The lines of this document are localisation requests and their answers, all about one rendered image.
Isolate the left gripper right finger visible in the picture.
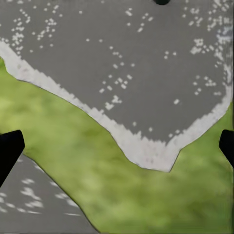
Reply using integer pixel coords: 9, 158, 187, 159
219, 130, 234, 167

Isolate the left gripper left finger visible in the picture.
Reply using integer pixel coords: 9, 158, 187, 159
0, 130, 25, 187

